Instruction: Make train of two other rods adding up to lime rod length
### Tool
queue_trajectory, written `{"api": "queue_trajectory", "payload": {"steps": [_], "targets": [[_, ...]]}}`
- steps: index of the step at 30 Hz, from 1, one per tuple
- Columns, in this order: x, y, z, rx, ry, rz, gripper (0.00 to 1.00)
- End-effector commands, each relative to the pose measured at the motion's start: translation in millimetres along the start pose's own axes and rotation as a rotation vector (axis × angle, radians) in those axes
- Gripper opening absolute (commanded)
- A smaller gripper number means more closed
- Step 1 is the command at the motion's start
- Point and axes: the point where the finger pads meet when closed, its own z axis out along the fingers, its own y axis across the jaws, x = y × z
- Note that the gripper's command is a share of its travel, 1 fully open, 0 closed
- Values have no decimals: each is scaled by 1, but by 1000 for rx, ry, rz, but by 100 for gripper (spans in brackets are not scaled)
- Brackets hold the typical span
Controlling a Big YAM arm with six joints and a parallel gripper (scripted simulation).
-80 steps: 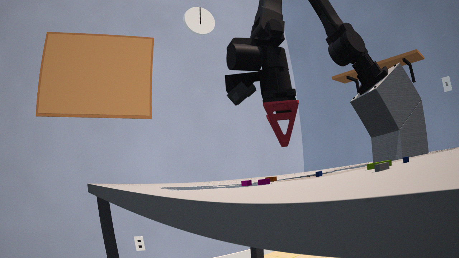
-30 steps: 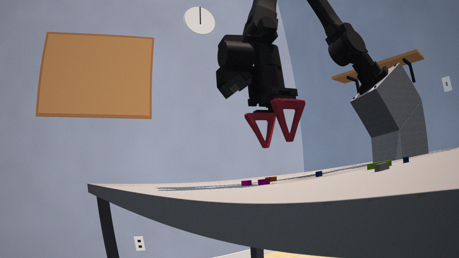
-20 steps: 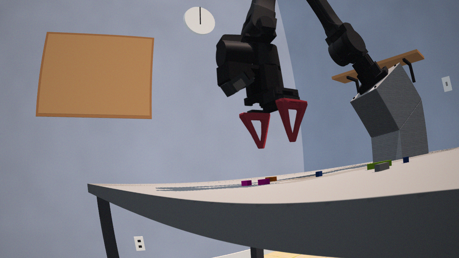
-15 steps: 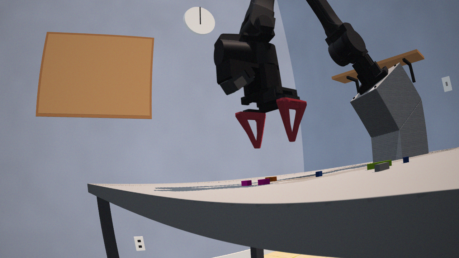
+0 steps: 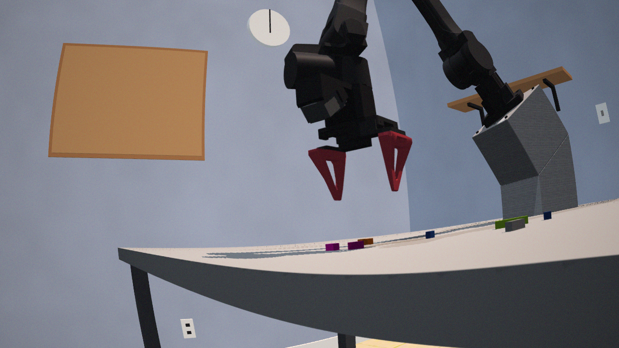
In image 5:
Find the brown rectangular block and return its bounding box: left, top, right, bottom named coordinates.
left=357, top=238, right=373, bottom=245

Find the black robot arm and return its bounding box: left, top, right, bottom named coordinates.
left=283, top=0, right=524, bottom=128

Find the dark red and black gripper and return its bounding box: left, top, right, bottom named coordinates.
left=308, top=115, right=412, bottom=201

